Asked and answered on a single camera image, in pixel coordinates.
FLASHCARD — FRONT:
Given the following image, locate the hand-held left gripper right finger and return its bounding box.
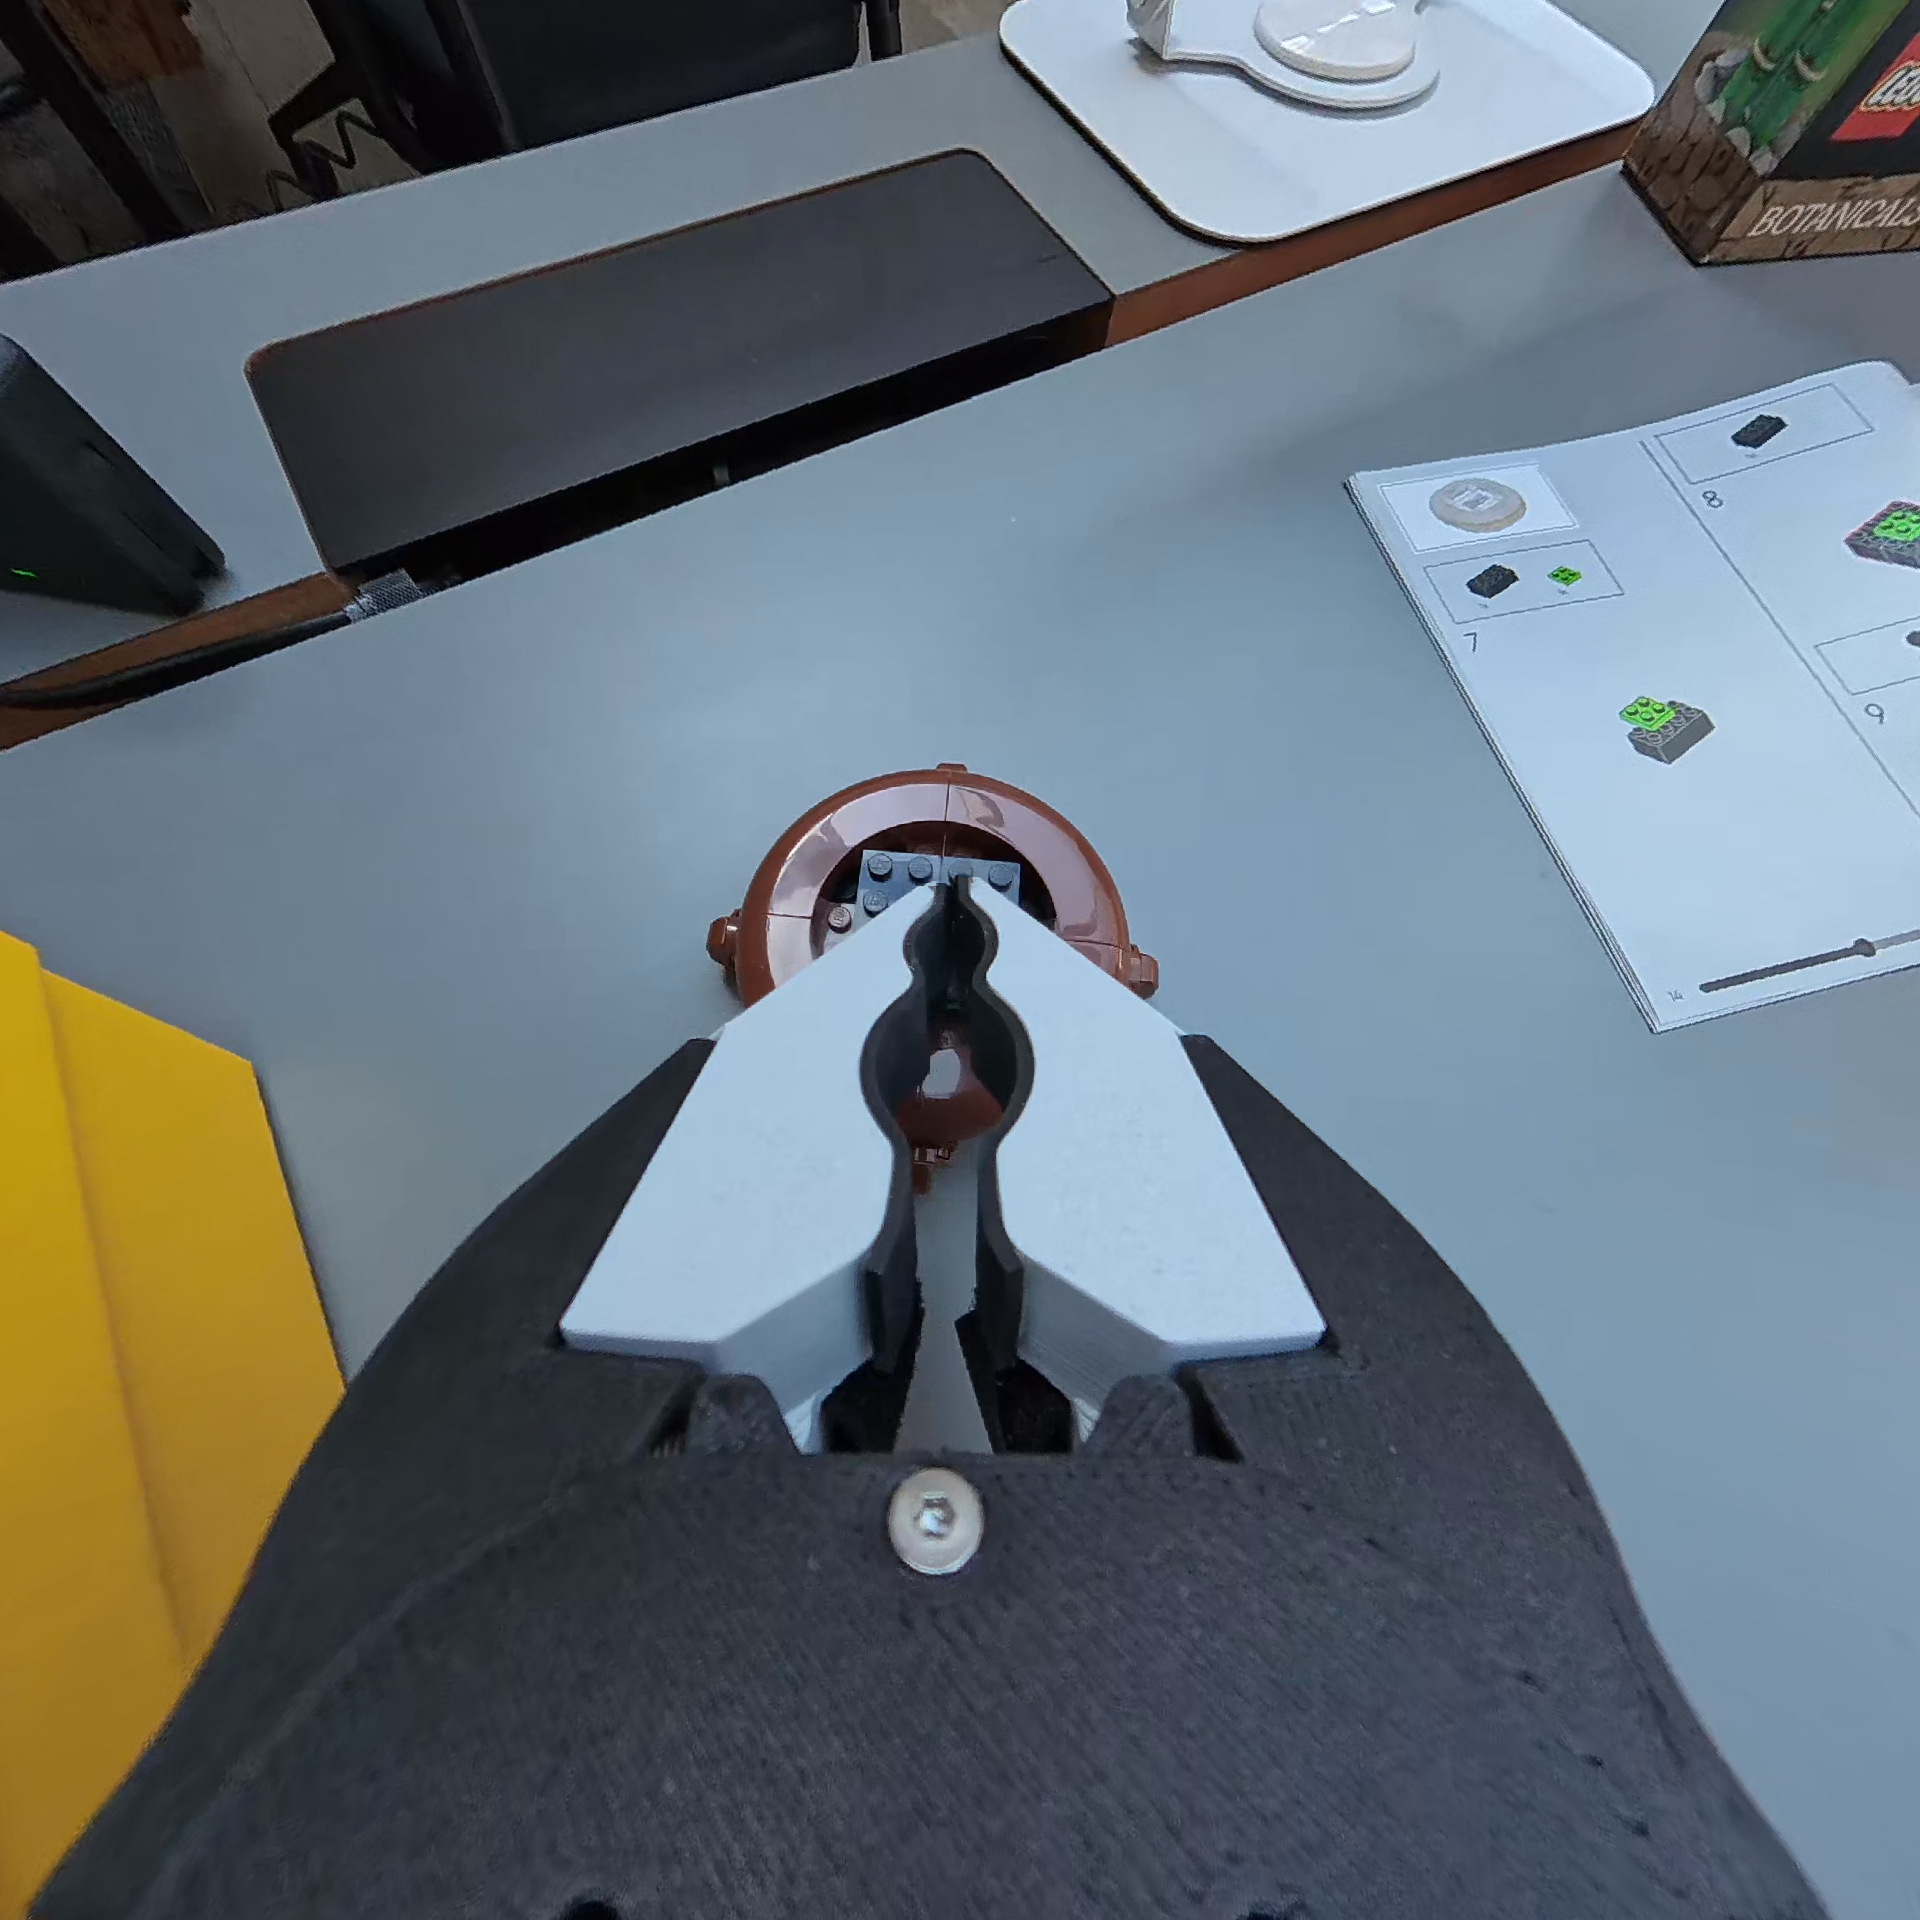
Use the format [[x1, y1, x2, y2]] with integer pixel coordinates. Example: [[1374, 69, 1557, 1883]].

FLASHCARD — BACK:
[[952, 875, 1334, 1455]]

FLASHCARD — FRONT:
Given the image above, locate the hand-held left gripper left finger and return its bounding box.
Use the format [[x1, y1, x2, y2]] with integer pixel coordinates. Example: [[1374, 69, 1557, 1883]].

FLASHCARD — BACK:
[[557, 883, 962, 1455]]

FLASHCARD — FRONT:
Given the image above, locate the round brown black brick base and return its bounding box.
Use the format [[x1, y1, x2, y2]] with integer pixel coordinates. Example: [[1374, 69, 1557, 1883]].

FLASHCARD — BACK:
[[707, 766, 1165, 1202]]

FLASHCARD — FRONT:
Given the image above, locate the yellow plastic bin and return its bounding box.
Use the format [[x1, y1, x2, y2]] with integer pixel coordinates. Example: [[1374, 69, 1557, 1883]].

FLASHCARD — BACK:
[[0, 927, 350, 1878]]

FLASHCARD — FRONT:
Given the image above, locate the building instruction booklet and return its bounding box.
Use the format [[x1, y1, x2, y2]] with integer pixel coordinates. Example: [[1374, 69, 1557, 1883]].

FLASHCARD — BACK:
[[1348, 364, 1920, 1034]]

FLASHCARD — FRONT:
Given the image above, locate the black flat panel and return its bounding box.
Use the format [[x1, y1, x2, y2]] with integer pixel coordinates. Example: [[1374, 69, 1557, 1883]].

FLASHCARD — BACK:
[[240, 142, 1118, 580]]

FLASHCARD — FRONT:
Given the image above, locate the black electronic device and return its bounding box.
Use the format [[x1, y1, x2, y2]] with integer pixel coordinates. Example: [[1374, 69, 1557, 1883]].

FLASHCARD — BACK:
[[0, 331, 230, 622]]

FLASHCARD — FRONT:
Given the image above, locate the white board stand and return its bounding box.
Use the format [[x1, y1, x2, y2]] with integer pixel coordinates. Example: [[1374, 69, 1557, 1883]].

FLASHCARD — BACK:
[[999, 0, 1657, 250]]

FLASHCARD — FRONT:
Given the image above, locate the black plant toy box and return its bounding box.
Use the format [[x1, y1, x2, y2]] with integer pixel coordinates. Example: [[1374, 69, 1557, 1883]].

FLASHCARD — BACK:
[[1626, 0, 1920, 271]]

